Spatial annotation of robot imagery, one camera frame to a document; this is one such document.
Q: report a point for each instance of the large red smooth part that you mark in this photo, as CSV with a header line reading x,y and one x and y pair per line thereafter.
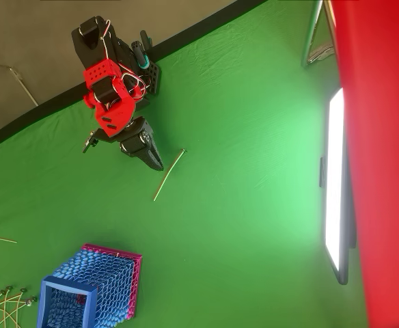
x,y
384,153

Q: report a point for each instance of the blue and magenta mesh basket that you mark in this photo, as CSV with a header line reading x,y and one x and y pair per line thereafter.
x,y
107,276

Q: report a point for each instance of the thin pale bent rod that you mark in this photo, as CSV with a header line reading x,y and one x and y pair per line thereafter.
x,y
11,68

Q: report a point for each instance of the green cloth with black edge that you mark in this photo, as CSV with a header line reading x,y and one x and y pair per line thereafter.
x,y
220,177

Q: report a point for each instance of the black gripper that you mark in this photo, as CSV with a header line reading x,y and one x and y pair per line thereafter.
x,y
139,141

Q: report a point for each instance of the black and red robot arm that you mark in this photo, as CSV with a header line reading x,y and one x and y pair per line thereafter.
x,y
98,73

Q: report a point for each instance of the black monitor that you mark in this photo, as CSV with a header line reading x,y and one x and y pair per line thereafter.
x,y
334,191

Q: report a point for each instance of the chrome tube stand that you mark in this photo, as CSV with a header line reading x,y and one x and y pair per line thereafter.
x,y
310,34

